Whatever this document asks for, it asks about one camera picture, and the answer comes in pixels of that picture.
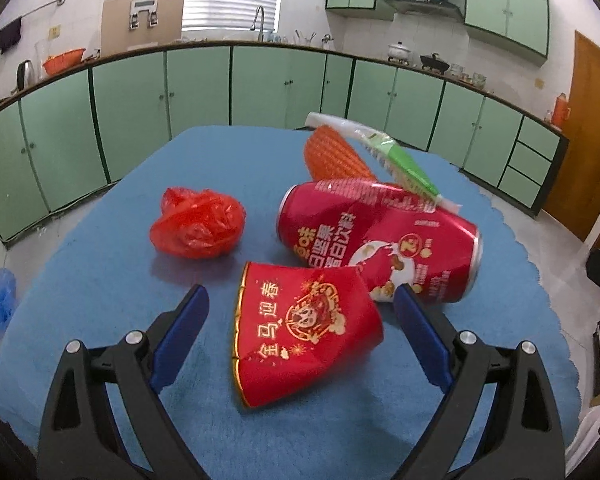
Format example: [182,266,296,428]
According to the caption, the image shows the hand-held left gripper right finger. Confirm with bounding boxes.
[392,283,566,480]

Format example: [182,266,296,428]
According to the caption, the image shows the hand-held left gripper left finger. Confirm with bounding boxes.
[36,283,211,480]

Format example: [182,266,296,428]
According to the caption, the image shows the red paper cup gold print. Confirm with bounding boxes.
[232,261,385,409]

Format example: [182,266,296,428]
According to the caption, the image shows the red drink can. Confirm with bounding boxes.
[276,178,482,305]

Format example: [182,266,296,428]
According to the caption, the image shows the red plastic bag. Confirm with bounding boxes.
[148,186,246,260]

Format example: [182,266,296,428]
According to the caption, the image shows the green and white packet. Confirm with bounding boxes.
[305,111,465,215]

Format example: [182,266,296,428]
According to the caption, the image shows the orange foam net sleeve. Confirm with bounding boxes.
[303,125,381,183]

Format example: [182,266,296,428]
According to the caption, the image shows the blue scalloped table mat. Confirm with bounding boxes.
[0,125,581,480]

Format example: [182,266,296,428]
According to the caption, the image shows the green lower kitchen cabinets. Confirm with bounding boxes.
[0,40,571,243]

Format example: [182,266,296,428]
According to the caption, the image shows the green kitchen cabinets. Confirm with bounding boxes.
[0,40,571,243]
[325,0,551,67]

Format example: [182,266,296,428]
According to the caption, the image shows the red thermos flask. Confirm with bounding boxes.
[551,92,570,128]

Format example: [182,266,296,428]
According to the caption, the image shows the black wok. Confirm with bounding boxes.
[420,52,451,73]

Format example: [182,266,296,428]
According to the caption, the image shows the orange plastic basin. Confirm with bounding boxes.
[41,48,87,77]

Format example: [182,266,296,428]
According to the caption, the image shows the metal electric kettle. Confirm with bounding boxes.
[16,59,36,92]

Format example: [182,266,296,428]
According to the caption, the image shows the brown board with metal clip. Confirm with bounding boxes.
[101,0,186,56]

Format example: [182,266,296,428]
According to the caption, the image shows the black range hood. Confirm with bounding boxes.
[380,0,460,12]

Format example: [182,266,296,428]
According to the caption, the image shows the green upper kitchen cabinets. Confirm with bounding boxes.
[325,0,551,67]

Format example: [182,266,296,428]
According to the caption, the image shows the dark hanging towel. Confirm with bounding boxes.
[0,17,23,55]

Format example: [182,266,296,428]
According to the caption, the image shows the brown wooden door with handle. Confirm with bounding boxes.
[542,30,600,243]

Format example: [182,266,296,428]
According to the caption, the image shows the metal towel rail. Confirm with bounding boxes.
[0,0,66,36]

